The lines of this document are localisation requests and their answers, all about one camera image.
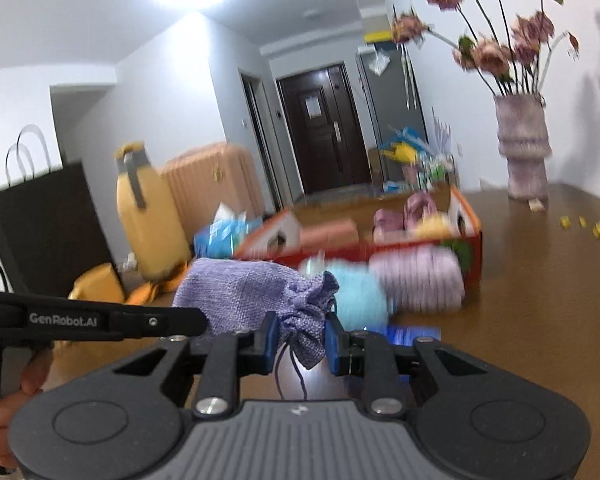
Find bunch of dried roses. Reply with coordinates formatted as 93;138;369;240
390;0;581;98

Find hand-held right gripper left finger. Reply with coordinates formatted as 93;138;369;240
112;312;281;418

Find yellow shopping bag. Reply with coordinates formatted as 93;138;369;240
380;142;416;166

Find grey refrigerator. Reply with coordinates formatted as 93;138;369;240
356;42;428;181

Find pink ribbed suitcase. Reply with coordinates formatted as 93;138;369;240
160;142;266;241

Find side room door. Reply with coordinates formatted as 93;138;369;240
240;72;283;211

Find pink textured vase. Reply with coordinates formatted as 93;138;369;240
495;94;552;201

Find purple drawstring pouch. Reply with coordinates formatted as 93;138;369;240
172;257;341;401

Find light blue plush toy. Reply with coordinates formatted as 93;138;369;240
300;256;390;331

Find yellow box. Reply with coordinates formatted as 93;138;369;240
364;27;396;45

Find yellow thermos jug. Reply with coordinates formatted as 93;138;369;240
115;141;193;281

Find hanging folded umbrella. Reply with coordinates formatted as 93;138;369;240
400;45;416;111

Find blue wet wipes pack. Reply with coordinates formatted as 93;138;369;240
194;203;263;259

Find lavender knit towel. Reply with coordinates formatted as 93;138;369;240
369;246;466;315

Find pink satin bag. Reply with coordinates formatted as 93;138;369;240
372;192;438;243

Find white yellow alpaca plush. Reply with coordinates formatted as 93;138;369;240
414;212;462;240

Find purple wall decal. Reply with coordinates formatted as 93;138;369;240
430;107;453;156

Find person's left hand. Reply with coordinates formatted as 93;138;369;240
0;347;54;467

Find orange fabric strap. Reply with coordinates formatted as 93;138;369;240
125;260;196;306

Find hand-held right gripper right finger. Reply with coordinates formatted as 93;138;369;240
325;314;496;418

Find dark brown entrance door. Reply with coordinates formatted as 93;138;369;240
276;64;371;195

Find black paper shopping bag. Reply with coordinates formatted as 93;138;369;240
0;125;116;306

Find blue shopping bag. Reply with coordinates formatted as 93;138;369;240
387;127;431;153

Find yellow ceramic mug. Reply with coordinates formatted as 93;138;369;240
69;263;126;303

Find orange cardboard box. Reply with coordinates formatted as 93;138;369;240
232;185;482;296

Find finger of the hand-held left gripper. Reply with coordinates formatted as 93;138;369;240
107;307;208;338

